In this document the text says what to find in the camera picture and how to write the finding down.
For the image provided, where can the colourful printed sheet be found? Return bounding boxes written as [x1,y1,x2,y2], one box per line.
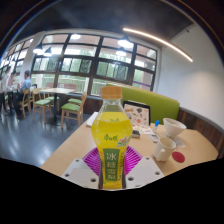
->
[139,124,156,134]

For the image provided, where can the small blue-capped bottle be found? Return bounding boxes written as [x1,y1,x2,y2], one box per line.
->
[152,119,161,133]

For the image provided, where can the white ceramic bowl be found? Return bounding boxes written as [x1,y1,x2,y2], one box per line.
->
[162,117,188,139]

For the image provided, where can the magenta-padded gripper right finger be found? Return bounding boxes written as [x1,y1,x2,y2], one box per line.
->
[123,145,166,190]

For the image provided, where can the green upholstered bench backrest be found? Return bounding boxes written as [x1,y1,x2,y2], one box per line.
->
[106,84,181,125]

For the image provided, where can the long linear ceiling light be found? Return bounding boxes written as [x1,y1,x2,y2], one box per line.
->
[122,27,194,63]

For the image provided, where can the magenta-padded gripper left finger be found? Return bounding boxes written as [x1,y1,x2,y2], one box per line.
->
[61,147,102,190]

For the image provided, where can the yellow drink bottle orange cap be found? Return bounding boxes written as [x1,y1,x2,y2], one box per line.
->
[90,86,134,190]

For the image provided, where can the person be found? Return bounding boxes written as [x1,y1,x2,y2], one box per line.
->
[0,71,14,114]
[16,69,33,114]

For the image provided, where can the light wooden dining table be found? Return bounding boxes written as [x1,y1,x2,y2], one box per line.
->
[39,87,77,124]

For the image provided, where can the wooden chairs with green seats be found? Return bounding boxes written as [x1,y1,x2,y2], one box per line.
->
[18,87,88,129]

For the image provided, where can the white paper napkin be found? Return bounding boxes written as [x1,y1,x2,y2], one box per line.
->
[173,136,187,148]

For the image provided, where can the black pendant lamps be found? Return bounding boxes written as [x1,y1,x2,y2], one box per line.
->
[32,34,134,58]

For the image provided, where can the flat round red coaster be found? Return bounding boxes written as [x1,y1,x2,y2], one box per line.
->
[171,151,186,164]

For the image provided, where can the white ceramic mug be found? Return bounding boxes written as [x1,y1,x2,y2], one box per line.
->
[152,137,177,163]

